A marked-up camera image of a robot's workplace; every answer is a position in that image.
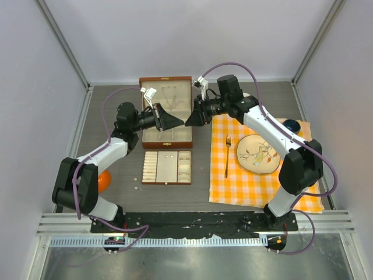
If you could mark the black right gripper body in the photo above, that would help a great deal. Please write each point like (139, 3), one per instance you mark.
(201, 105)

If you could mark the white slotted cable duct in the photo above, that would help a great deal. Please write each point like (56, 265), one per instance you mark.
(120, 242)

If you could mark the decorated ceramic plate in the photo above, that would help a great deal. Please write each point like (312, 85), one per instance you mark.
(256, 155)

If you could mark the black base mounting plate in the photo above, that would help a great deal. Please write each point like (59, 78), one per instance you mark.
(198, 225)

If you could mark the gold fork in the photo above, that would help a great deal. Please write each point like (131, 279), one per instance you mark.
(228, 145)

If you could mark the brown jewelry box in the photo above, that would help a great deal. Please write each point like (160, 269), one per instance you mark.
(175, 96)

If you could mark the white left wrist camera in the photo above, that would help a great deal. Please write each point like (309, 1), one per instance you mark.
(148, 94)

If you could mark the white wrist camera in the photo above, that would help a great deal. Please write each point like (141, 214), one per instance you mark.
(148, 94)
(202, 84)

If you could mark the yellow checkered cloth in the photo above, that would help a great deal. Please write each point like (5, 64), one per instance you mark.
(241, 187)

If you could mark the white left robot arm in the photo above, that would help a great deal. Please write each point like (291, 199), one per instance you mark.
(76, 186)

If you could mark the orange upturned bowl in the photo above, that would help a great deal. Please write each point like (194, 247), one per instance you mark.
(104, 181)

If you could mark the dark blue mug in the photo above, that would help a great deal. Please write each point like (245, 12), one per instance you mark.
(292, 125)

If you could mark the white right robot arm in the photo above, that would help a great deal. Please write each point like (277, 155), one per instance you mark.
(302, 166)

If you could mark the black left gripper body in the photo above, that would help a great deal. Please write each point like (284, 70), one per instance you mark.
(157, 117)

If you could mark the brown jewelry tray insert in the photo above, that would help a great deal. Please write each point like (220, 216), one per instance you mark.
(167, 171)

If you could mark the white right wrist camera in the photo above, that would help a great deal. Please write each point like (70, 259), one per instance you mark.
(202, 84)

